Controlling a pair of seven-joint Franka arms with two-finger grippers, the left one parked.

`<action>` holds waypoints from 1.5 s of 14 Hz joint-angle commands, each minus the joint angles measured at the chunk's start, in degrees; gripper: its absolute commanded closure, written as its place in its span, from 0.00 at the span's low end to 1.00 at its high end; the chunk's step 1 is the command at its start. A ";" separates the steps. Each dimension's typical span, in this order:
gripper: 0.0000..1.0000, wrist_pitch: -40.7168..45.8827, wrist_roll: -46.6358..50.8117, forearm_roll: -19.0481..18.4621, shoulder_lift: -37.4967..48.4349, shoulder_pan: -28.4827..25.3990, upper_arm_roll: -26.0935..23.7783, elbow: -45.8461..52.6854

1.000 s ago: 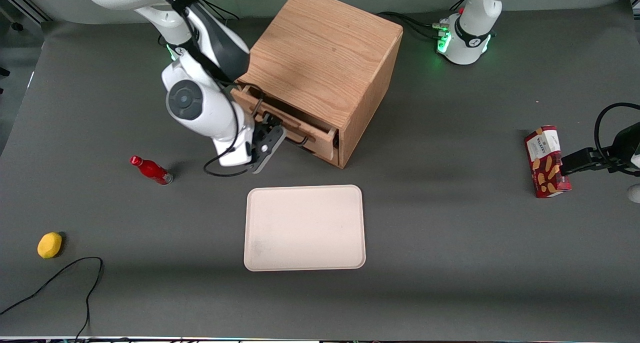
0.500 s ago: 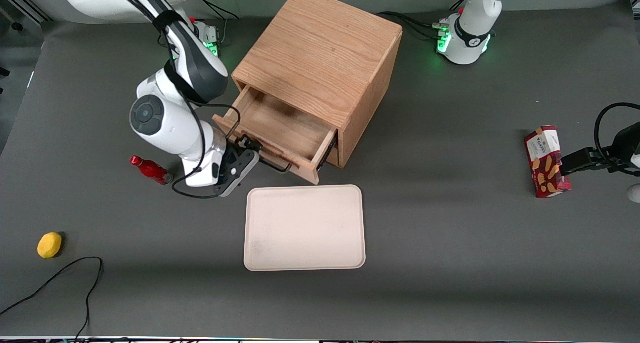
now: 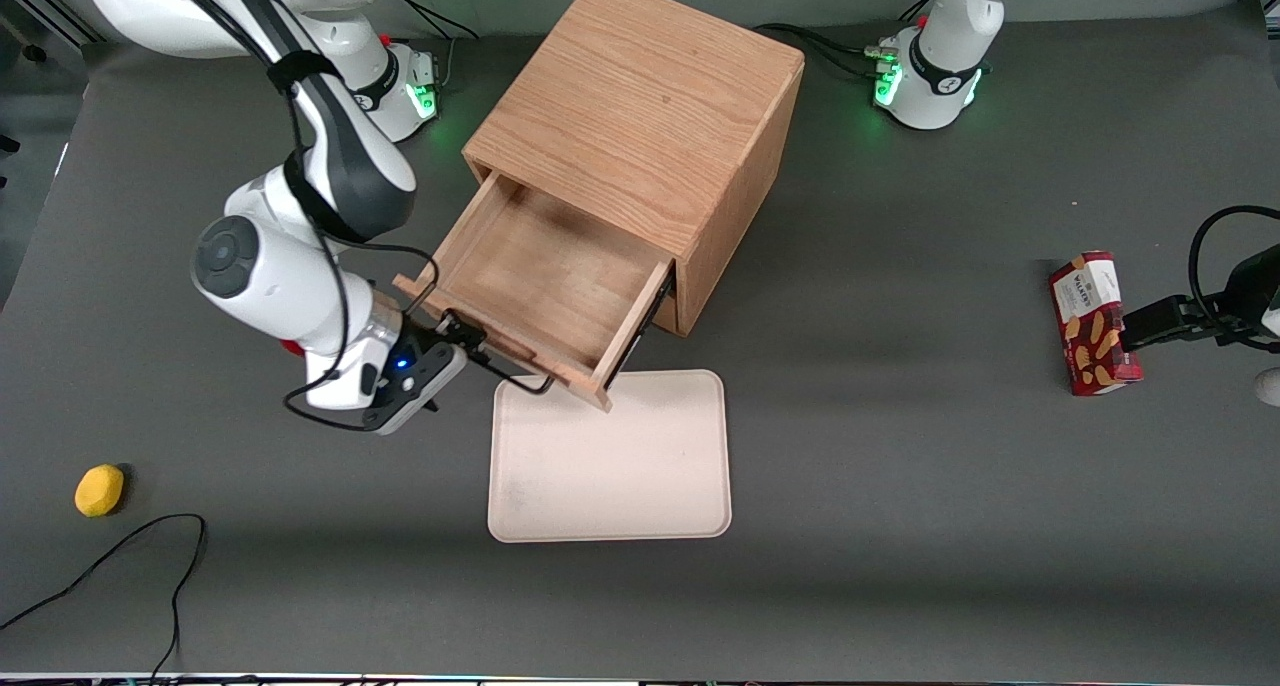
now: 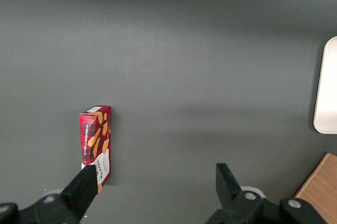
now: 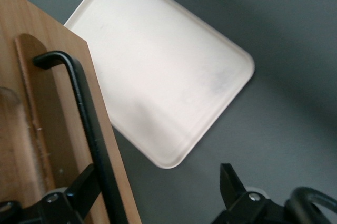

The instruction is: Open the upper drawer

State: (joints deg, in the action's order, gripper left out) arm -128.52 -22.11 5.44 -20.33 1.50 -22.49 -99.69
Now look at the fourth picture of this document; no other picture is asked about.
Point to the wooden drawer cabinet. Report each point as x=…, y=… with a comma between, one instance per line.
x=321, y=189

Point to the red shortbread biscuit box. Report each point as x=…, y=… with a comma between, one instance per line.
x=94, y=134

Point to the beige rectangular tray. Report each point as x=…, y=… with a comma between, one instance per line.
x=329, y=89

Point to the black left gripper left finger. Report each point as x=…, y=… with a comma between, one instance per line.
x=81, y=189

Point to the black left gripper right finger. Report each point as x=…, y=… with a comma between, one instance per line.
x=227, y=184

